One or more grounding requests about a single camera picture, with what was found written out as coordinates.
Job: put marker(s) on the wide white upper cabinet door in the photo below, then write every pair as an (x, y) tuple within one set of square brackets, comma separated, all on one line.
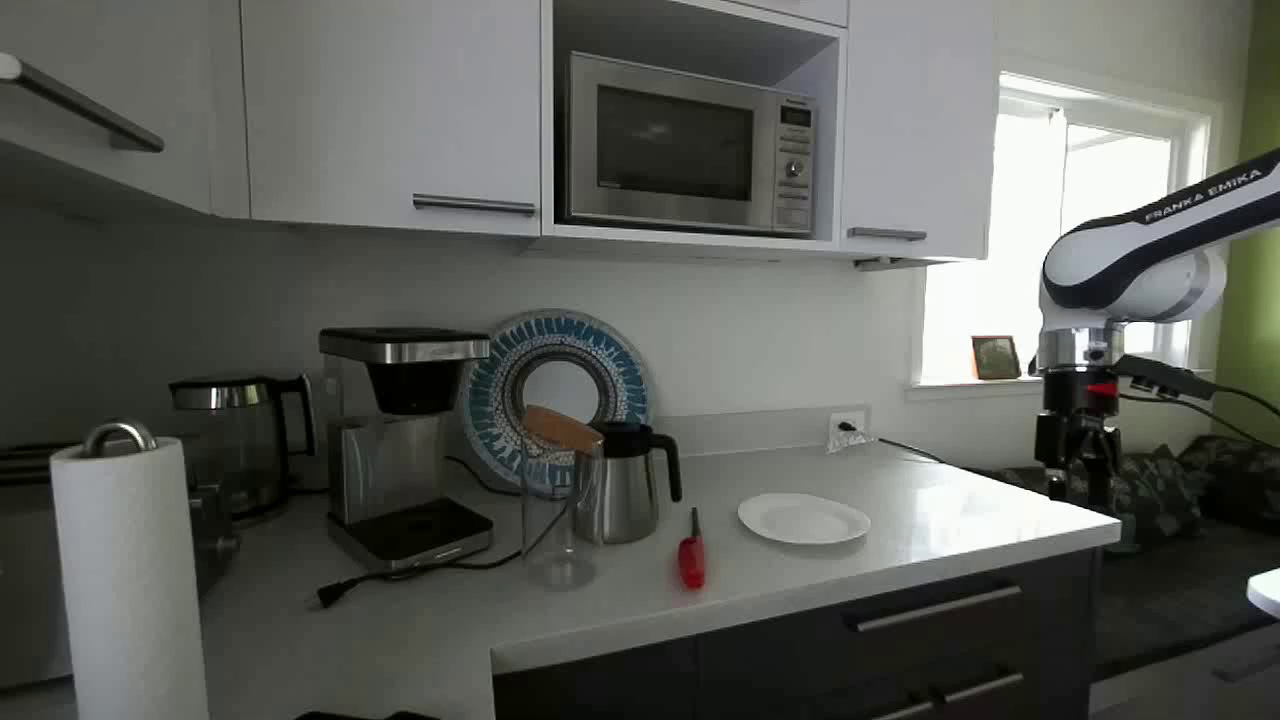
[(393, 104)]

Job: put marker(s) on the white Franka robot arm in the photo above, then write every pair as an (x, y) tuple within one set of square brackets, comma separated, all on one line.
[(1147, 246)]

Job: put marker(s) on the steel thermal carafe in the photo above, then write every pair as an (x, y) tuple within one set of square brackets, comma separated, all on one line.
[(626, 484)]

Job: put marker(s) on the stainless steel microwave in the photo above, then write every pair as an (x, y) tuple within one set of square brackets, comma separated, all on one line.
[(675, 147)]

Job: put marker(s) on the dark lower cabinet unit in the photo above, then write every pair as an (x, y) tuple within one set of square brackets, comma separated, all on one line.
[(800, 652)]

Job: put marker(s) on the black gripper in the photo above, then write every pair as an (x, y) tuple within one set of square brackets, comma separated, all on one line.
[(1076, 412)]

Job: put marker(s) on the metal paper towel holder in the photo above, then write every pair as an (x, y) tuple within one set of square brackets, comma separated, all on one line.
[(119, 434)]

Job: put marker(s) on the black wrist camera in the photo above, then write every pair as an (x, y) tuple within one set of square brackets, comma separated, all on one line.
[(1162, 376)]

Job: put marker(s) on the dark bench seat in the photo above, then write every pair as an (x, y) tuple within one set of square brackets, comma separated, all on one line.
[(1173, 592)]

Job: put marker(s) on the white plate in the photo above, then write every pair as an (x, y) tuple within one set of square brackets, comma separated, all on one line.
[(800, 517)]

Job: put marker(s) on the white paper towel roll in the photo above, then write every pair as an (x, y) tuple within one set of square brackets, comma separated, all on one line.
[(125, 585)]

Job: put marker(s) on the bright window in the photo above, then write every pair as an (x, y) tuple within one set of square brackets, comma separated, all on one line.
[(1006, 226)]

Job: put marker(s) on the small picture frame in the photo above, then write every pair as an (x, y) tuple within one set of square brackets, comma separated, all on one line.
[(999, 358)]

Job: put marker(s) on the white wall outlet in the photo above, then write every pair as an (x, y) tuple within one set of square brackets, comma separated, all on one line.
[(849, 430)]

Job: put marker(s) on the patterned dark cushion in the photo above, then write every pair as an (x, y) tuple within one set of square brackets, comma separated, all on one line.
[(1158, 496), (1241, 479)]

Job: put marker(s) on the blue patterned decorative plate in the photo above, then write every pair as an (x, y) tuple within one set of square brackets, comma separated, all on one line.
[(623, 366)]

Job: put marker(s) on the steel drip coffee maker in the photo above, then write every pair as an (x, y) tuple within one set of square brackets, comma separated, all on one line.
[(393, 443)]

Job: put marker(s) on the white corner upper cabinet door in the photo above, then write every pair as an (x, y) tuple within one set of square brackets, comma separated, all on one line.
[(147, 80)]

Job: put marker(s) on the narrow white upper cabinet door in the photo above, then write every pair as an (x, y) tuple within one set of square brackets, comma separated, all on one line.
[(923, 123)]

